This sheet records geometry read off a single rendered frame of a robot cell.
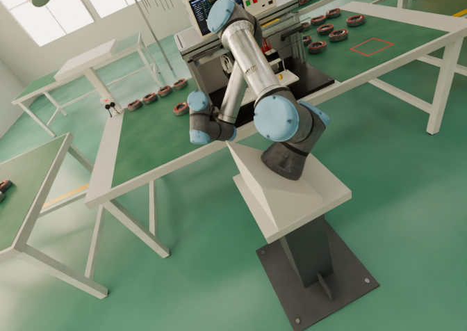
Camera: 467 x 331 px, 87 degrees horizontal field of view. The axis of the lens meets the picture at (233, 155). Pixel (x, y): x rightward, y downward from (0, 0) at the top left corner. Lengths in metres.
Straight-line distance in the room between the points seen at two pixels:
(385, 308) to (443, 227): 0.55
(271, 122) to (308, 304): 1.07
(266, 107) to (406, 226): 1.25
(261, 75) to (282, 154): 0.25
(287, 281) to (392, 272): 0.53
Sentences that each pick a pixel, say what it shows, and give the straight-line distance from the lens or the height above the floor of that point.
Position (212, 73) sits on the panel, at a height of 0.88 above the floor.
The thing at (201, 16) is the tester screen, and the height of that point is 1.22.
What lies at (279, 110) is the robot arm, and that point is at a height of 1.10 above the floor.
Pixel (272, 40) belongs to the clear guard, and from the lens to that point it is 1.30.
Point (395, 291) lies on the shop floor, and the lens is 1.57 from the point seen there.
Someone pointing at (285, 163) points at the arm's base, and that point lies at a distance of 0.81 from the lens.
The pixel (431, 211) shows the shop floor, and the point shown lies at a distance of 1.81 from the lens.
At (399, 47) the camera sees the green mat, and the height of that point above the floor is 0.75.
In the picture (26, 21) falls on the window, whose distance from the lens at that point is 8.30.
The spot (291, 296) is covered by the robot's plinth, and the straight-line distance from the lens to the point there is 1.54.
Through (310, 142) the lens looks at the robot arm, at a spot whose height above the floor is 0.93.
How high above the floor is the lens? 1.47
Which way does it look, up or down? 40 degrees down
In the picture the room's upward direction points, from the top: 25 degrees counter-clockwise
